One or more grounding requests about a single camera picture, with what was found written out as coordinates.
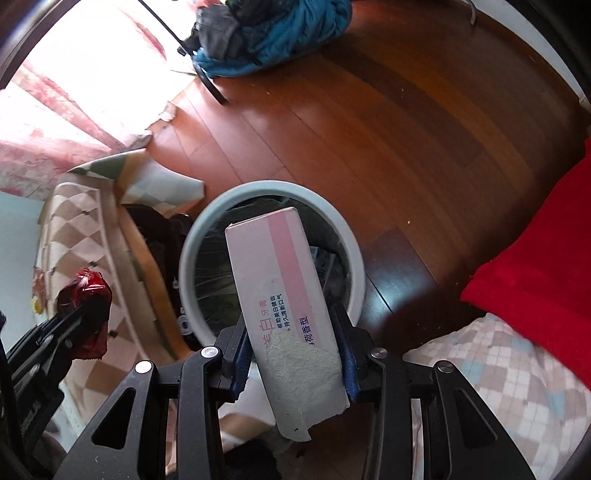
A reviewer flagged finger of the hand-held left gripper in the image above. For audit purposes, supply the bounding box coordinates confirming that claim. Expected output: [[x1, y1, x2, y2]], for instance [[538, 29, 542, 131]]
[[7, 288, 113, 370]]

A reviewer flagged white pink toothpaste box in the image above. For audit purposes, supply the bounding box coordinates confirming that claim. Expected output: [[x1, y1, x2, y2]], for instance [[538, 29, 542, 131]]
[[225, 207, 348, 442]]

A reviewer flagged white round trash bin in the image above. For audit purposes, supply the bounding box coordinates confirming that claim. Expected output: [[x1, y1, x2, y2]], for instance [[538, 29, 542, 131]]
[[179, 181, 366, 352]]

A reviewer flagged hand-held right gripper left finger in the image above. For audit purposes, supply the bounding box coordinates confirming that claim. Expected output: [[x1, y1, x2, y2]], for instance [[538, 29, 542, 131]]
[[60, 318, 253, 480]]

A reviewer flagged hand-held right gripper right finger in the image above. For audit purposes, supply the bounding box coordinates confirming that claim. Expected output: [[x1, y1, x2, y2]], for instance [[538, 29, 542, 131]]
[[329, 305, 536, 480]]

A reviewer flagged pile of dark clothes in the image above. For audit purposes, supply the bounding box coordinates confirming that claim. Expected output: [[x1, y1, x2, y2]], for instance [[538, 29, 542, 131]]
[[191, 0, 354, 78]]

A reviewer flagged black clothes rack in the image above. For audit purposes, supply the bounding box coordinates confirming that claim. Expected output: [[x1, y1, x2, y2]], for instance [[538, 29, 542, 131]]
[[137, 0, 230, 106]]

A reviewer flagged dark grey garment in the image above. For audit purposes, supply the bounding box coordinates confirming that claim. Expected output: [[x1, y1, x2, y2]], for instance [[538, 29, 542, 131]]
[[178, 0, 296, 61]]

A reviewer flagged table with checkered cloth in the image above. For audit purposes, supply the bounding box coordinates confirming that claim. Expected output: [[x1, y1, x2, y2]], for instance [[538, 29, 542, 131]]
[[33, 150, 206, 418]]

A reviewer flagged pastel checkered blanket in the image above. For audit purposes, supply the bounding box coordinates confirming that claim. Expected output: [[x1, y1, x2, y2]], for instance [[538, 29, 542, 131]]
[[403, 313, 591, 480]]

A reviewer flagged small red foil wrapper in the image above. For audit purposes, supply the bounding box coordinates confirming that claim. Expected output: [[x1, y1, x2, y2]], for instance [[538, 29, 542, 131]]
[[57, 269, 113, 359]]

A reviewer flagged pink floral curtain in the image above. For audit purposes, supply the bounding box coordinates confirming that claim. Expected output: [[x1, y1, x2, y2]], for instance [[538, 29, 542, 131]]
[[0, 0, 195, 200]]

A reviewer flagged red cloth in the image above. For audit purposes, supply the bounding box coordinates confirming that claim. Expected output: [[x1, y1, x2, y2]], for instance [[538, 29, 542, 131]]
[[461, 138, 591, 391]]

